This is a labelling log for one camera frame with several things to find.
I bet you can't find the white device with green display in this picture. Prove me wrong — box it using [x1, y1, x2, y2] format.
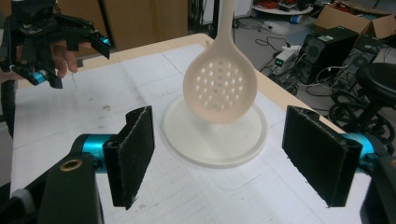
[273, 46, 302, 76]

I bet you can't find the round white table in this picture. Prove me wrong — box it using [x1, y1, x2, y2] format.
[251, 0, 314, 16]

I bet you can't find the large brown cardboard panel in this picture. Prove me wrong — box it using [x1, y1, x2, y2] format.
[55, 0, 189, 59]

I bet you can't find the black round stool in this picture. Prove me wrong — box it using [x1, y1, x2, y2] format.
[328, 62, 396, 154]

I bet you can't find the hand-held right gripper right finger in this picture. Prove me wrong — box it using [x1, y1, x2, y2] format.
[281, 105, 375, 208]

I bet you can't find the white grid mat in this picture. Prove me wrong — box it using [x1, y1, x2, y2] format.
[10, 43, 374, 224]

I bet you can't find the black metal frame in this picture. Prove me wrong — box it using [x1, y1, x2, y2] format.
[187, 0, 220, 40]

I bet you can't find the beige slotted spoon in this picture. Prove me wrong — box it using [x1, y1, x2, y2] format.
[182, 0, 259, 125]

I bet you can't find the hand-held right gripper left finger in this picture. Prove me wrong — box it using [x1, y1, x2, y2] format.
[80, 105, 156, 211]

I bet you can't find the black computer tower with label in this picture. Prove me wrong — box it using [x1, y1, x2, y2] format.
[300, 25, 360, 86]

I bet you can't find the open cardboard box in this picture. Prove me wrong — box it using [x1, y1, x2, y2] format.
[314, 2, 396, 40]

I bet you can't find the white hook stand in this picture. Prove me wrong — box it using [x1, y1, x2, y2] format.
[162, 94, 269, 169]

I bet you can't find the plain black computer tower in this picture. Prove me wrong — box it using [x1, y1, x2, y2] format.
[337, 35, 389, 94]

